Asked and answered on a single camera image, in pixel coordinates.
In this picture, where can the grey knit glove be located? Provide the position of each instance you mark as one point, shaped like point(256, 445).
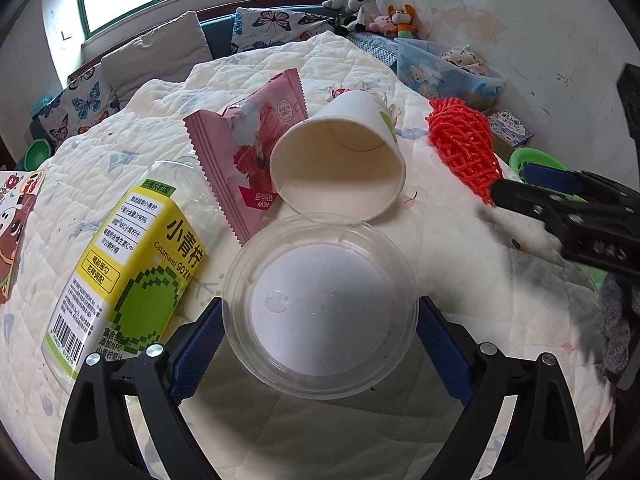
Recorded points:
point(619, 301)

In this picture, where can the red panda picture book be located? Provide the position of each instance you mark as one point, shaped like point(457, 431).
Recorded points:
point(19, 191)

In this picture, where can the white paper cup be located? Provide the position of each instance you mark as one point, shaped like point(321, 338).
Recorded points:
point(343, 160)

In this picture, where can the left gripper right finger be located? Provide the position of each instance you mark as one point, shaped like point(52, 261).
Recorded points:
point(543, 439)

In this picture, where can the grey plain pillow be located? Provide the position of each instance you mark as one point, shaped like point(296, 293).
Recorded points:
point(167, 52)

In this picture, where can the red foam fruit net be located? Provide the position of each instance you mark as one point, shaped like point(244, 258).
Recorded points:
point(463, 142)

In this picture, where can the pink pig plush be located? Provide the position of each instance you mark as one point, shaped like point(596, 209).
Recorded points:
point(383, 25)

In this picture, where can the colourful picture book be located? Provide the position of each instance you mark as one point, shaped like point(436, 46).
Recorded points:
point(509, 128)

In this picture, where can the yellow green juice carton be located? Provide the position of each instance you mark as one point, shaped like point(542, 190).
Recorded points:
point(129, 280)

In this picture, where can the black white cow plush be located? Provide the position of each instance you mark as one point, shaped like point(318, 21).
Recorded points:
point(355, 15)

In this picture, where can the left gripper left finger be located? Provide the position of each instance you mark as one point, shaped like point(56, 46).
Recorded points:
point(97, 439)

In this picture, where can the green plastic bowl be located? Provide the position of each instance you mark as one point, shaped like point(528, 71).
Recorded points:
point(36, 154)

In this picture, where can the clear plastic round lid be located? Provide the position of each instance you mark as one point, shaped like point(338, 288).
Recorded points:
point(320, 307)

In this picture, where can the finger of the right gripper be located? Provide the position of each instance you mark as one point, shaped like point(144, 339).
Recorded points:
point(532, 202)
point(571, 184)

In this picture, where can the butterfly print pillow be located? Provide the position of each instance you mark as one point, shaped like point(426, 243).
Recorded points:
point(263, 28)
point(83, 103)

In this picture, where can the clear plastic storage bin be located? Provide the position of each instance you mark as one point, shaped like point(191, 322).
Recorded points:
point(435, 71)

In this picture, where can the orange fox plush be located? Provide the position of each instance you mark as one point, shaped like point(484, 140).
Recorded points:
point(404, 20)

